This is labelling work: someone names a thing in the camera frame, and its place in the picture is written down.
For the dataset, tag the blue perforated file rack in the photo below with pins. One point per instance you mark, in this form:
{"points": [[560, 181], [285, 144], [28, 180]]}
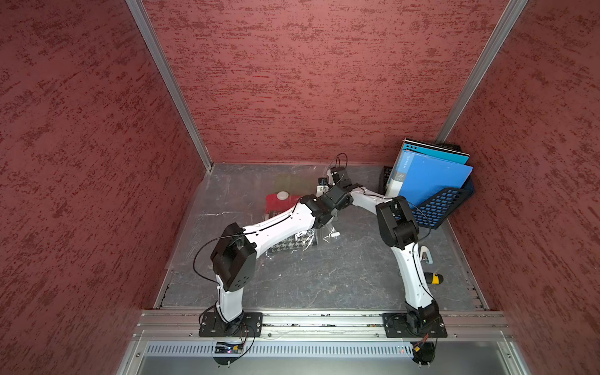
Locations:
{"points": [[431, 213]]}

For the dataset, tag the left aluminium corner post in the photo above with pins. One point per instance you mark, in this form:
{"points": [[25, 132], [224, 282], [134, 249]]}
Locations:
{"points": [[144, 25]]}

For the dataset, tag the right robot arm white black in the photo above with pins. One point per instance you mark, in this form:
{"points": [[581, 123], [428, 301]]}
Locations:
{"points": [[399, 230]]}

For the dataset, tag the houndstooth black white scarf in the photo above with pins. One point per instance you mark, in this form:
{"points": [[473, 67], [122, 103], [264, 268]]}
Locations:
{"points": [[296, 243]]}

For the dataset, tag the white round bag valve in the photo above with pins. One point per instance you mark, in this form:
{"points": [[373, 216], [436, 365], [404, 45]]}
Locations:
{"points": [[283, 196]]}

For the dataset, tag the aluminium corner post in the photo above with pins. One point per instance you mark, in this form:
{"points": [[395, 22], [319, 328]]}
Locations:
{"points": [[144, 25], [502, 29]]}

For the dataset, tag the clear plastic vacuum bag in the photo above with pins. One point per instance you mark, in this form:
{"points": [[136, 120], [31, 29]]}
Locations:
{"points": [[236, 193]]}

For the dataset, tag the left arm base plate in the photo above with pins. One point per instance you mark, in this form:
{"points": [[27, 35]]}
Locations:
{"points": [[248, 325]]}

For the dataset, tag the yellow black screwdriver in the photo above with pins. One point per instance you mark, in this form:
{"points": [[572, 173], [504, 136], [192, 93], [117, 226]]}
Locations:
{"points": [[434, 278]]}

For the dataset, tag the green knitted scarf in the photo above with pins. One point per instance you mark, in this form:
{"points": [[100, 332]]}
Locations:
{"points": [[295, 184]]}

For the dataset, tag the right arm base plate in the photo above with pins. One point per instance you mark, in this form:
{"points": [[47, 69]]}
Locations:
{"points": [[407, 325]]}

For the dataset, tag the aluminium front rail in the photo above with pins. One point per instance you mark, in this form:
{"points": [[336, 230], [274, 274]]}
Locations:
{"points": [[329, 325]]}

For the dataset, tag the blue folder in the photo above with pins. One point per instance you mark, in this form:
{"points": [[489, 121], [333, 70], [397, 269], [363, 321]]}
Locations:
{"points": [[418, 177]]}

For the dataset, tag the perforated metal vent strip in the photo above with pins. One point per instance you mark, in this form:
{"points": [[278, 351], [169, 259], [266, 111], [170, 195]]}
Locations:
{"points": [[352, 350]]}

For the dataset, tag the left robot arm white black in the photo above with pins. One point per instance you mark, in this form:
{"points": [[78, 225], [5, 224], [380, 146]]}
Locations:
{"points": [[238, 248]]}

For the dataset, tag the red knitted scarf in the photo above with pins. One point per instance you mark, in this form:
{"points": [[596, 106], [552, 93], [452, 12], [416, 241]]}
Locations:
{"points": [[275, 207]]}

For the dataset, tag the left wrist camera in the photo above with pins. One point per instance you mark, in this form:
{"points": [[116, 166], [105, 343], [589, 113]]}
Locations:
{"points": [[322, 186]]}

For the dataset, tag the small white grey tool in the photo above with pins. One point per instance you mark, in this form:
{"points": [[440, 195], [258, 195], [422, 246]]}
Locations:
{"points": [[425, 255]]}

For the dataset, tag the teal notebook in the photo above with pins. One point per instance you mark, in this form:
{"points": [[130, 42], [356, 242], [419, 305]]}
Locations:
{"points": [[435, 151]]}

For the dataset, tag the right aluminium corner post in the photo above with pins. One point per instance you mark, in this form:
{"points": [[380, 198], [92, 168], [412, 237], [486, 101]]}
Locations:
{"points": [[502, 29]]}

